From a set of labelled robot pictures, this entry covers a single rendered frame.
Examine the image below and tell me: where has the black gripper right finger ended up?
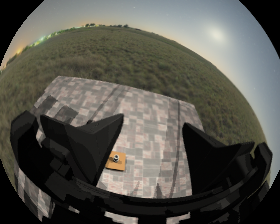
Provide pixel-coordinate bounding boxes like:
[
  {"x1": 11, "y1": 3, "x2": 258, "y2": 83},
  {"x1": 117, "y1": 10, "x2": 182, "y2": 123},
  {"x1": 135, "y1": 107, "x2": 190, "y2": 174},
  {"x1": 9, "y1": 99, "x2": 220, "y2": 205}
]
[{"x1": 181, "y1": 123, "x2": 256, "y2": 196}]

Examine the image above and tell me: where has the brown rectangular block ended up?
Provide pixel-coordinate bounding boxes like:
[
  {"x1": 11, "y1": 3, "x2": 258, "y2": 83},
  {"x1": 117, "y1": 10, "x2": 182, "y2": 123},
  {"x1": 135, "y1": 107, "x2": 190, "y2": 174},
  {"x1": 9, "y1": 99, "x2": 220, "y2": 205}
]
[{"x1": 105, "y1": 151, "x2": 127, "y2": 172}]

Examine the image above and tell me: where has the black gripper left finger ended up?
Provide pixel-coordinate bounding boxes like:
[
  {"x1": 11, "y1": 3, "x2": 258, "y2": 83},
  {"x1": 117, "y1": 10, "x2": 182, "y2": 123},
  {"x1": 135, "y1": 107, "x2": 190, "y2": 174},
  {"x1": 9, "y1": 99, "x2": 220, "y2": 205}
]
[{"x1": 40, "y1": 113, "x2": 124, "y2": 186}]

